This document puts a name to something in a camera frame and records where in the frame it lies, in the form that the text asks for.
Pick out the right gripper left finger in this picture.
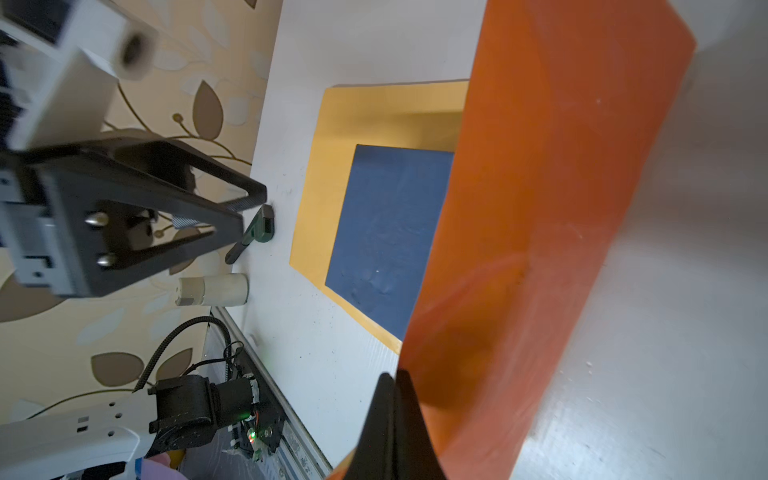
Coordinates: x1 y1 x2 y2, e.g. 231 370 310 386
344 373 395 480

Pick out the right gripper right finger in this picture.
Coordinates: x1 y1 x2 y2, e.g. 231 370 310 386
393 370 446 480

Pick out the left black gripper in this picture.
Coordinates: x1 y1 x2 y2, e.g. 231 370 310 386
1 136 267 298

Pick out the blue gift box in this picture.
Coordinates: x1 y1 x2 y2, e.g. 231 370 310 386
325 145 454 340

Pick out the yellow orange wrapping paper sheet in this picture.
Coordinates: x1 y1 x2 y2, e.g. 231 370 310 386
290 1 696 479

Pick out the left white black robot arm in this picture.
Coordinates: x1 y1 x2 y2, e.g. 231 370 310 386
1 136 268 479

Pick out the green utility knife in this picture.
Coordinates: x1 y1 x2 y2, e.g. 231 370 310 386
225 204 276 265

